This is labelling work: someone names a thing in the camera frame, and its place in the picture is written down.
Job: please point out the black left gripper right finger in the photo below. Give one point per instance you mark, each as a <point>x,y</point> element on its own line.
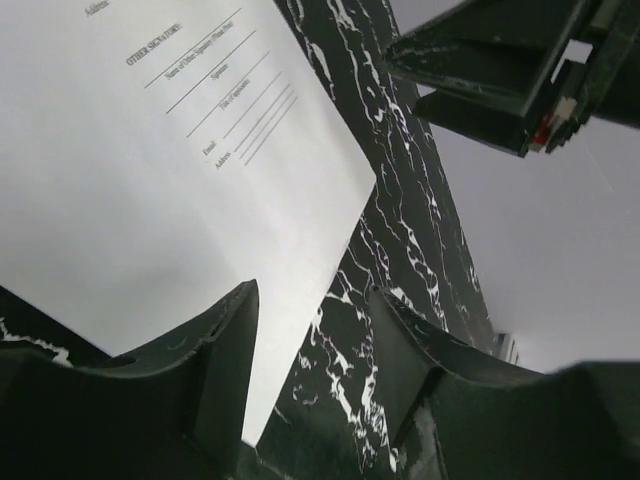
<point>491,419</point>

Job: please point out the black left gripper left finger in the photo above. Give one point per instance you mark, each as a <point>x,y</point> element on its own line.
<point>172,408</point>

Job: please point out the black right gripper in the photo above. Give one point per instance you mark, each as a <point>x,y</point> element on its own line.
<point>506,50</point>

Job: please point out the white paper stack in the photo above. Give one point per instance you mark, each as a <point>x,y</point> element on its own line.
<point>154,154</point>

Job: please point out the black marble pattern mat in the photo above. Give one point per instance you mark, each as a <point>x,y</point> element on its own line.
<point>328,421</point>

